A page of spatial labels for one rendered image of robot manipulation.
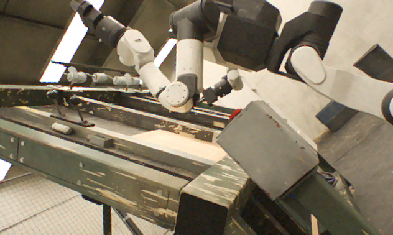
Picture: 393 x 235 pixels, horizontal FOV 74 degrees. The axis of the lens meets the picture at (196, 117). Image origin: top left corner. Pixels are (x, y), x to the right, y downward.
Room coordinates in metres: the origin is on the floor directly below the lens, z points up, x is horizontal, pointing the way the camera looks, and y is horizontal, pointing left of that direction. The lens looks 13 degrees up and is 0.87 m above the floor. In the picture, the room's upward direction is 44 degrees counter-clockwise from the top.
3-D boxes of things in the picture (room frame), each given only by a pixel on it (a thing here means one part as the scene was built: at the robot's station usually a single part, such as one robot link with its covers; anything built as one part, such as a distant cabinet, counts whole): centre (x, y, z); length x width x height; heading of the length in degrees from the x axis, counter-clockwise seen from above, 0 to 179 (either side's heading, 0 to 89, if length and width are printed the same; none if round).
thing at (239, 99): (5.31, -0.96, 1.03); 0.61 x 0.58 x 2.05; 159
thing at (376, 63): (4.76, -2.90, 0.33); 0.52 x 0.51 x 0.65; 159
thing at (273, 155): (0.59, -0.07, 0.84); 0.12 x 0.12 x 0.18; 71
